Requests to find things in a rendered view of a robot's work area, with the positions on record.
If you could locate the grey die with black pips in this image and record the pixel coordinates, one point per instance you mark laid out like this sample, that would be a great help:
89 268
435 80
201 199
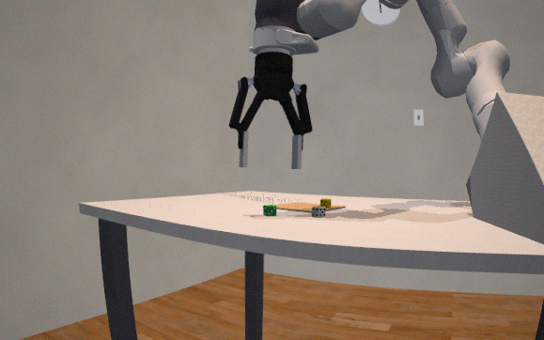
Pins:
318 211

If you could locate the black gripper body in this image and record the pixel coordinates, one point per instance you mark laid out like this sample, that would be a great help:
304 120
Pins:
273 66

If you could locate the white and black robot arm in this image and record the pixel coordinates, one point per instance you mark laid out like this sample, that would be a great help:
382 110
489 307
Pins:
452 75

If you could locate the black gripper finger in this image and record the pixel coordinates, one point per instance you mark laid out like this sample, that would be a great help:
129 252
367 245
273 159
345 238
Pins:
245 83
294 121

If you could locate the green die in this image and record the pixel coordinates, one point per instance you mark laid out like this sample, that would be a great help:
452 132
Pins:
269 210

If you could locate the orange mat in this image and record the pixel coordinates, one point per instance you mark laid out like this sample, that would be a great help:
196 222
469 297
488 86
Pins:
303 207

